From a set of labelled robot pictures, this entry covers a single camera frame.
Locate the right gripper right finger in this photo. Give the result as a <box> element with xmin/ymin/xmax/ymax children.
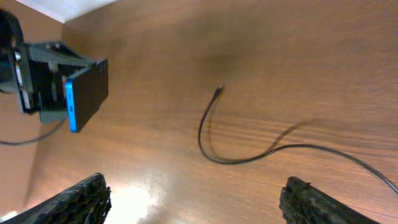
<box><xmin>279</xmin><ymin>177</ymin><xmax>378</xmax><ymax>224</ymax></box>

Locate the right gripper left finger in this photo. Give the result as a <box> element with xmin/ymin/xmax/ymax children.
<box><xmin>2</xmin><ymin>173</ymin><xmax>111</xmax><ymax>224</ymax></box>

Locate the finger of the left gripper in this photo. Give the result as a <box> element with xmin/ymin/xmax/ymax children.
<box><xmin>27</xmin><ymin>42</ymin><xmax>95</xmax><ymax>67</ymax></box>
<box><xmin>39</xmin><ymin>110</ymin><xmax>68</xmax><ymax>123</ymax></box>

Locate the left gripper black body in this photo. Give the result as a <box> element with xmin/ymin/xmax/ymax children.
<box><xmin>9</xmin><ymin>42</ymin><xmax>67</xmax><ymax>114</ymax></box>

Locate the blue Galaxy smartphone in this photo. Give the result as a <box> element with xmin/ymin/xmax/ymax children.
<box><xmin>65</xmin><ymin>60</ymin><xmax>109</xmax><ymax>133</ymax></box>

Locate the black USB charging cable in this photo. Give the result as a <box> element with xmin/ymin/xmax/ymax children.
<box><xmin>198</xmin><ymin>83</ymin><xmax>398</xmax><ymax>194</ymax></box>

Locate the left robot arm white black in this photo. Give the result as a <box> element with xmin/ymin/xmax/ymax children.
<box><xmin>1</xmin><ymin>9</ymin><xmax>96</xmax><ymax>123</ymax></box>

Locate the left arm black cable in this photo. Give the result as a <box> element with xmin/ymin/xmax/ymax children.
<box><xmin>0</xmin><ymin>118</ymin><xmax>68</xmax><ymax>147</ymax></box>

